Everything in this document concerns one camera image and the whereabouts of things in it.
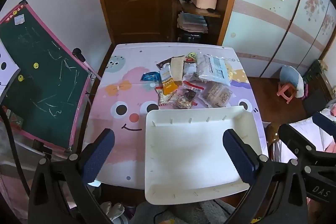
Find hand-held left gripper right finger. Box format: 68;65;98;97
223;129;309;224

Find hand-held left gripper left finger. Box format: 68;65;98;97
28;128;116;224

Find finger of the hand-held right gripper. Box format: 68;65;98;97
312;112;336;136
278;123;319;161

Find white plastic tray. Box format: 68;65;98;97
144;106;269;206

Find clear bread packet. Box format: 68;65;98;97
198;82;234;108

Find clear mixed nut packet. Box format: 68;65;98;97
172;93;197;109

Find dark nut packet red strips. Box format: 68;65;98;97
182;80;208;98

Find light blue clear packet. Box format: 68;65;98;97
198;53;231;86

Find grey snack packet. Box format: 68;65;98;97
183;61;198;83

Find orange and white snack packet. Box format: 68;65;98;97
160;67;178;95

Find brown paper snack packet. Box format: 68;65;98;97
171;56;185;86

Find brown glossy ball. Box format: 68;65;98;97
265;123;280;144

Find dark wooden cabinet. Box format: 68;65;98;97
302;59;336;117

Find pink stool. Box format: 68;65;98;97
277;82;298;104

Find blue cushion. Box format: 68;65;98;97
280;65;305;98

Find cartoon printed table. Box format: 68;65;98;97
83;43;265;190

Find white and red snack packet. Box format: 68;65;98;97
155;86;174;106

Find blue snack packet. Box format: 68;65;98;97
140;71;160;82

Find floral sliding wardrobe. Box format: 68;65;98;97
220;0;336;77

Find brown chocolate bar packet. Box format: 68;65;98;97
156;57;174;69

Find white paper with dots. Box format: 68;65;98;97
0;42;21;85

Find stack of folded cloths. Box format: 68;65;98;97
177;12;209;33

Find black cable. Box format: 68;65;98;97
0;105;30;195

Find green chalkboard pink frame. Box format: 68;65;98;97
0;0;101;153

